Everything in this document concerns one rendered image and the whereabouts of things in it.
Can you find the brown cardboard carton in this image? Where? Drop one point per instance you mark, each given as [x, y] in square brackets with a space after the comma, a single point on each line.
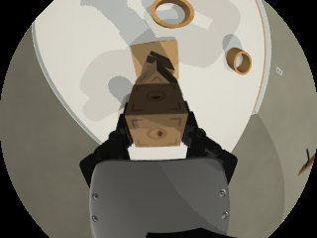
[153, 54]
[156, 73]
[156, 115]
[167, 64]

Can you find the flat tan wooden board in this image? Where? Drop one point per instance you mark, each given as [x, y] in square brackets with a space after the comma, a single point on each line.
[168, 49]

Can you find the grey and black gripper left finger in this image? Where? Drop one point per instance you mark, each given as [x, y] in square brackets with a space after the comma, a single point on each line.
[115, 148]

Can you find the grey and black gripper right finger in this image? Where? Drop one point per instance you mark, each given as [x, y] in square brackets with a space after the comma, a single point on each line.
[199, 145]

